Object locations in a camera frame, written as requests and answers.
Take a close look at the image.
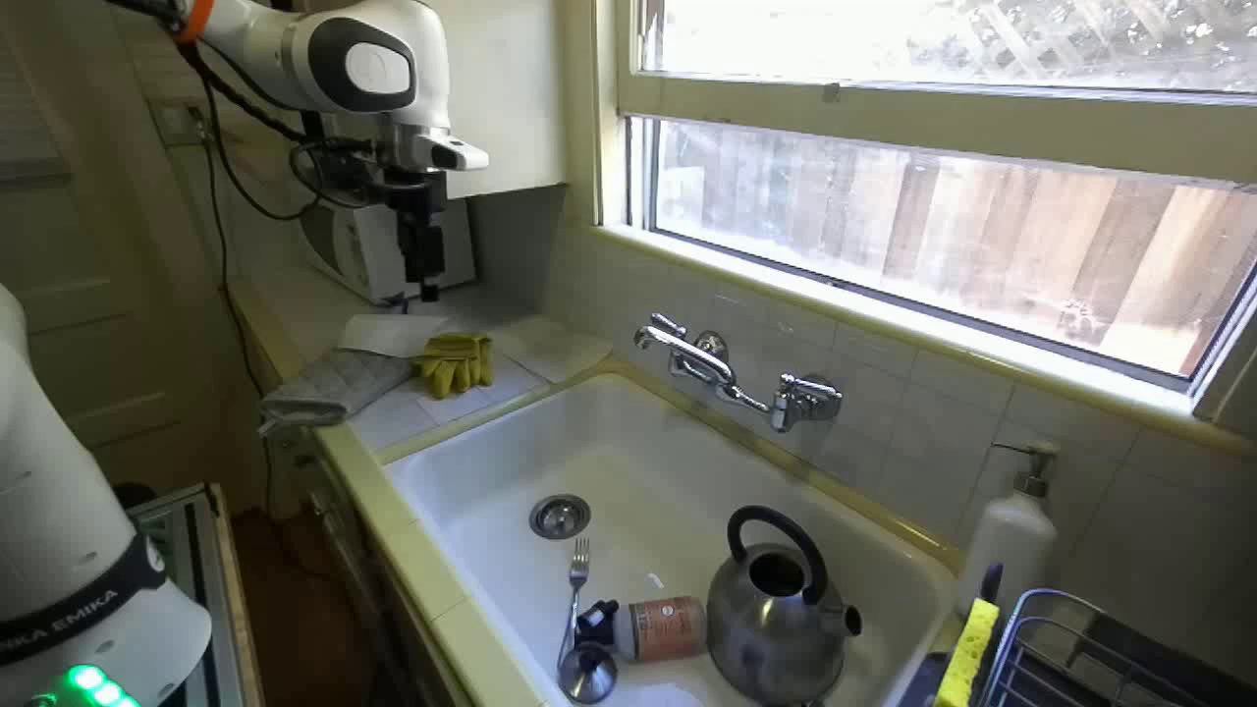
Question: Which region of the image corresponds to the yellow green sponge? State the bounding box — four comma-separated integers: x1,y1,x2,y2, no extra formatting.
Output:
931,592,1007,707

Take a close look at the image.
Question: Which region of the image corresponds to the white pump dispenser bottle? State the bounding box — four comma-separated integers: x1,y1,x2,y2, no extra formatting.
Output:
960,441,1065,621

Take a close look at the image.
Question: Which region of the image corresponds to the round steel cup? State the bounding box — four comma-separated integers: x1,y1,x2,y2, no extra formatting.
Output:
555,635,619,707

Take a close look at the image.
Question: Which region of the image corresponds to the black wall power cable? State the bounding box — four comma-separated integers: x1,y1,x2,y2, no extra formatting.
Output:
193,115,270,397

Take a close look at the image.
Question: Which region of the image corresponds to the orange label hand soap bottle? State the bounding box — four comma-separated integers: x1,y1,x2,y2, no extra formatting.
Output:
612,592,712,668

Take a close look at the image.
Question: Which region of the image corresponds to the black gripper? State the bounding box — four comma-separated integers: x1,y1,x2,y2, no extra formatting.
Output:
388,166,450,306

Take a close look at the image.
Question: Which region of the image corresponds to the steel kettle with black handle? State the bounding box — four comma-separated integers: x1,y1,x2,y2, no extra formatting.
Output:
703,502,867,707

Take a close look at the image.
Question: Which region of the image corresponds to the yellow rubber glove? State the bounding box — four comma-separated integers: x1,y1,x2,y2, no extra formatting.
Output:
411,329,498,403

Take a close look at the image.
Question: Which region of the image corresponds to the metal fork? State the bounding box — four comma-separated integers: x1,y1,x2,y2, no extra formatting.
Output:
563,533,596,660

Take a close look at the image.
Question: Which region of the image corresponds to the wire dish rack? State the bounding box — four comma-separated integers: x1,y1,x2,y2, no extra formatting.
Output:
977,587,1257,707

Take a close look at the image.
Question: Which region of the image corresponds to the grey folded cloth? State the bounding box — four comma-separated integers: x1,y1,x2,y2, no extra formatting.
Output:
255,342,420,441

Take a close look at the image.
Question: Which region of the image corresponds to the small steel and black cap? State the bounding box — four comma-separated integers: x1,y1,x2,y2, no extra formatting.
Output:
574,596,626,644

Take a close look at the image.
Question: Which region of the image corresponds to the white ceramic sink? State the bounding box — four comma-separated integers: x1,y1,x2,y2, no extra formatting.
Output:
384,369,962,707

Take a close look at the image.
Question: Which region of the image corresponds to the cream window frame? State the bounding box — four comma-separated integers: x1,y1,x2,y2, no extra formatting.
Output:
563,0,1257,424

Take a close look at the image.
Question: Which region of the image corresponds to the metal sink drain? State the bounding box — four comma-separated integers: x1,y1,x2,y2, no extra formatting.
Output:
528,490,596,545

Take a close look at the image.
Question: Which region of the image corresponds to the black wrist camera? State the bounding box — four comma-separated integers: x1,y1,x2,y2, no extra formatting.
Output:
312,136,399,207

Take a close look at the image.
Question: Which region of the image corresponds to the metal stove edge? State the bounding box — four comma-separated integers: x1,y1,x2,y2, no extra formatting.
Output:
130,478,267,707

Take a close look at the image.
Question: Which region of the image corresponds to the white panelled door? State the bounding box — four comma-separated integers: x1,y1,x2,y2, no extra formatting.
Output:
0,0,267,520

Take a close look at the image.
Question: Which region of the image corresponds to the chrome wall faucet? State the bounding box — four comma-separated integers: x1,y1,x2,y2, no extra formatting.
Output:
634,309,850,437

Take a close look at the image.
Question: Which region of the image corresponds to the wall outlet plate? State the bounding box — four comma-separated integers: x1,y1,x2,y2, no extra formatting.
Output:
147,96,213,151

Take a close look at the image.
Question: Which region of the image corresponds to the white countertop appliance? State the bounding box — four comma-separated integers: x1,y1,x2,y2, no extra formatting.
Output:
299,193,482,309

